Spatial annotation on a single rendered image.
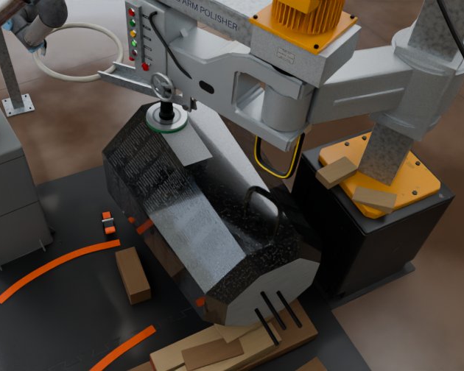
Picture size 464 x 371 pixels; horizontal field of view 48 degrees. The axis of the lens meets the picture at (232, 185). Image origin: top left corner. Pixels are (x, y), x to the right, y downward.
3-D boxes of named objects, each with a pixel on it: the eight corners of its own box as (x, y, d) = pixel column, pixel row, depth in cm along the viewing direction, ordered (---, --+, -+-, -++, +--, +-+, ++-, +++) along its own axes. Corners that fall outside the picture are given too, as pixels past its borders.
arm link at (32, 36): (80, 9, 213) (45, 44, 270) (59, -17, 208) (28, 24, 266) (59, 26, 208) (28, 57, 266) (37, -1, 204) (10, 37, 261)
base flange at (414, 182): (384, 131, 299) (387, 124, 295) (442, 191, 272) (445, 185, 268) (314, 155, 281) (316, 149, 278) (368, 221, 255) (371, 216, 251)
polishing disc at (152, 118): (187, 131, 265) (188, 129, 264) (145, 131, 262) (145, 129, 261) (186, 103, 278) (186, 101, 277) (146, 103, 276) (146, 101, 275)
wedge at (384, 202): (394, 200, 260) (397, 193, 256) (390, 214, 254) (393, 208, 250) (356, 186, 264) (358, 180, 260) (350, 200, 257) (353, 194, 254)
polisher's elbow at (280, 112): (294, 99, 225) (302, 61, 210) (313, 128, 214) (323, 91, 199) (253, 106, 220) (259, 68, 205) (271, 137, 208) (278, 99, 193)
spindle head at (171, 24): (222, 90, 248) (229, 6, 213) (192, 112, 235) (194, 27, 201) (166, 58, 260) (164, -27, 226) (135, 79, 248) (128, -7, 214)
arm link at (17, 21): (16, 31, 253) (34, 18, 260) (-2, 10, 249) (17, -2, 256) (9, 37, 260) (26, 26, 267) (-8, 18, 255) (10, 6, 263)
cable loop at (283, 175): (293, 182, 240) (306, 134, 216) (289, 187, 238) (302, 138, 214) (253, 158, 248) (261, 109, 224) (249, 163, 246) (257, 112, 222)
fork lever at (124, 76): (216, 94, 250) (215, 85, 246) (191, 114, 239) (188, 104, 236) (121, 66, 286) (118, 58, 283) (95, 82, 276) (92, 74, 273)
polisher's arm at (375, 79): (423, 65, 250) (443, 20, 231) (466, 112, 230) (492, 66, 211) (283, 90, 229) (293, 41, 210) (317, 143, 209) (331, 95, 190)
